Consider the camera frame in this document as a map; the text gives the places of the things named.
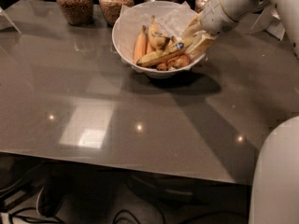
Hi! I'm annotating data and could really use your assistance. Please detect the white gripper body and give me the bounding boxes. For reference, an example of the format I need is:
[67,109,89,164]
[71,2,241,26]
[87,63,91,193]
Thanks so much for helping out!
[200,0,238,35]

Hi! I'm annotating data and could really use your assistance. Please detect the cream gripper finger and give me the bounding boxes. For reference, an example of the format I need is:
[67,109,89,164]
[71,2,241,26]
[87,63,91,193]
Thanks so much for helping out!
[186,32,216,55]
[182,14,202,38]

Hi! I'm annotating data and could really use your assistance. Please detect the long yellow banana with sticker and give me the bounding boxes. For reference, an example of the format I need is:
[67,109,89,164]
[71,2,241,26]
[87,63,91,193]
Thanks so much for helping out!
[136,36,194,67]

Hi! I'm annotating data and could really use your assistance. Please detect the white bowl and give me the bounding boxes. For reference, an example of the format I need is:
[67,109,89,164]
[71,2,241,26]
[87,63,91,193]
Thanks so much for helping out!
[112,1,206,79]

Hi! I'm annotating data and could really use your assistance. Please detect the curved spotted yellow banana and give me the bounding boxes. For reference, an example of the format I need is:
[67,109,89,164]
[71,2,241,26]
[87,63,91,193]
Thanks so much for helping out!
[148,15,170,49]

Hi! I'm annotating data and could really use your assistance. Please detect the orange banana left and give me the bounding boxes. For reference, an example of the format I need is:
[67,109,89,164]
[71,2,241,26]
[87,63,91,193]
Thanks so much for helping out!
[134,25,147,63]

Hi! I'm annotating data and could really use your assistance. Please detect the white paper liner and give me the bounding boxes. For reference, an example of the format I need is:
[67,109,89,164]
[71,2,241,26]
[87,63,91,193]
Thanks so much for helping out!
[113,1,196,49]

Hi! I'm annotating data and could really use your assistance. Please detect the small orange bananas at bottom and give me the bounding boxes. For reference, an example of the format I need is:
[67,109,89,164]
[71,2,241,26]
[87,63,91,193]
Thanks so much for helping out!
[156,54,191,71]

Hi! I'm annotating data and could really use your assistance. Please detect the white paper sheet right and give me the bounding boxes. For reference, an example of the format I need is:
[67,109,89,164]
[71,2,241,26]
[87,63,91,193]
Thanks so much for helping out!
[249,6,286,40]

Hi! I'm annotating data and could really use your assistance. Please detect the glass jar of grains left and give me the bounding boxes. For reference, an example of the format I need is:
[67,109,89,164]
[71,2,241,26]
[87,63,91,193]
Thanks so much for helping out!
[56,0,93,26]

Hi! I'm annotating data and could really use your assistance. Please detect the white paper corner left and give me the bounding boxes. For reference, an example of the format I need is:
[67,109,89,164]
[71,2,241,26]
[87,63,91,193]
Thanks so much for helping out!
[0,7,21,34]

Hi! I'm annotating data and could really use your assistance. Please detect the black floor cable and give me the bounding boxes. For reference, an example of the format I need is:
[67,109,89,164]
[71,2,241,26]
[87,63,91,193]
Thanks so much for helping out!
[111,175,250,224]

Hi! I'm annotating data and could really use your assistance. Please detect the white floor cable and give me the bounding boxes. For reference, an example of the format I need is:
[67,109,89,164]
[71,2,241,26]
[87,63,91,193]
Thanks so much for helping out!
[36,177,50,217]

